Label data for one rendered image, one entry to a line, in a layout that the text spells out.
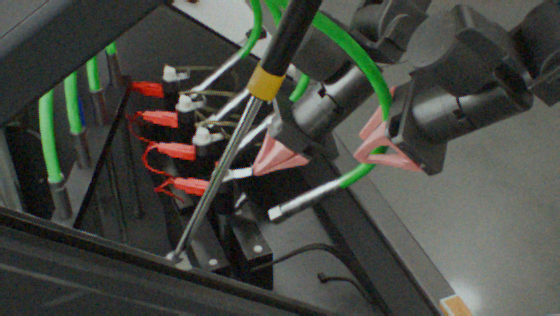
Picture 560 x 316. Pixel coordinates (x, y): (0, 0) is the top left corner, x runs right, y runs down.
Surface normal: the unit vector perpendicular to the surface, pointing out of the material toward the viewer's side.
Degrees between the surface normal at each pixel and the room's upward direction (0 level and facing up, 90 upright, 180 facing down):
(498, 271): 0
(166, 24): 90
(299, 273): 0
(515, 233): 0
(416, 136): 47
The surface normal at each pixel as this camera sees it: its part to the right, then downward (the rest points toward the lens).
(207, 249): 0.00, -0.76
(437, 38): -0.75, -0.42
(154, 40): 0.38, 0.61
